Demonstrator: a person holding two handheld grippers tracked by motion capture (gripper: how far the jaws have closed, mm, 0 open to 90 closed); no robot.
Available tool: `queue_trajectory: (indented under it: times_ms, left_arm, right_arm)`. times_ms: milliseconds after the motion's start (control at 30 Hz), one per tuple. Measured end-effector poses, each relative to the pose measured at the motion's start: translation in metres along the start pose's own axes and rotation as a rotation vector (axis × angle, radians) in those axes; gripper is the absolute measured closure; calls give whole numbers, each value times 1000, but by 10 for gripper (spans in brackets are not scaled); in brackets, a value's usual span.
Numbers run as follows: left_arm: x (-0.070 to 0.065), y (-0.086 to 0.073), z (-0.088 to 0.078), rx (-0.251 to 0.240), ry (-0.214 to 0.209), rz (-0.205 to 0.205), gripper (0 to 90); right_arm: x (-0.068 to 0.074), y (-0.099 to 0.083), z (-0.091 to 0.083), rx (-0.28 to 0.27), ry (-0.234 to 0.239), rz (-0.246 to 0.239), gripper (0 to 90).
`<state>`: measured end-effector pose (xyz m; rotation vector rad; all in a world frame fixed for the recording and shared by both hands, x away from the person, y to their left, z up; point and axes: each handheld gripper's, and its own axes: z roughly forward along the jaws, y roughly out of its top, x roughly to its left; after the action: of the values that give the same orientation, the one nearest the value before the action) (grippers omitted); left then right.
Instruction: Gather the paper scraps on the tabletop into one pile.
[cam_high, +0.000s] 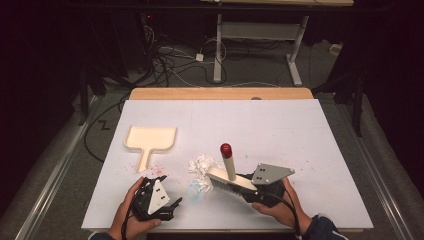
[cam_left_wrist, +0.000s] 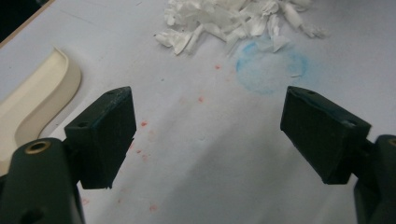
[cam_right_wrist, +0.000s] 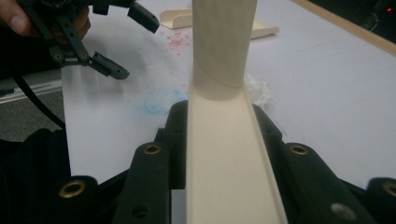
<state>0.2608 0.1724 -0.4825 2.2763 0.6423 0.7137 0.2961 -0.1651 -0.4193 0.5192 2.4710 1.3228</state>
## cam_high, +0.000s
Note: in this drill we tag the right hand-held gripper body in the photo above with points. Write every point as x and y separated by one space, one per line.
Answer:
270 175

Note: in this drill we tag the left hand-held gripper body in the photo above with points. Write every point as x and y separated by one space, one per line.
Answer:
141 205

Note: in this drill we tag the cream brush with red tip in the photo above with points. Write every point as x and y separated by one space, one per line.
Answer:
230 166

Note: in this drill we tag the pile of white paper scraps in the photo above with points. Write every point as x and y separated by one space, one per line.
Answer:
201 166

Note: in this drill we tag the cream plastic dustpan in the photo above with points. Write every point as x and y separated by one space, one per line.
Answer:
151 137

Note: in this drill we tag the person's left hand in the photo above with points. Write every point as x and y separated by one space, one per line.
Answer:
121 221

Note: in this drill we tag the person's right hand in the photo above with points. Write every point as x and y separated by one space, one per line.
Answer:
286 213

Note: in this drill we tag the white table mat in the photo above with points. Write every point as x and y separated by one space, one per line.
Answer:
233 116

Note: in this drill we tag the black stand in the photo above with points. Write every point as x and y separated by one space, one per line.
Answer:
83 96
358 106

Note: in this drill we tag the white power adapter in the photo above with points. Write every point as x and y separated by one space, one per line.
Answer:
199 57

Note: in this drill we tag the small white box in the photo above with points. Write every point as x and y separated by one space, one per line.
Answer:
335 49

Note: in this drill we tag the aluminium rail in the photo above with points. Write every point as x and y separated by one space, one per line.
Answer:
56 173
383 173

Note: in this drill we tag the white metal desk frame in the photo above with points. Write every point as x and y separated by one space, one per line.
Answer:
260 30

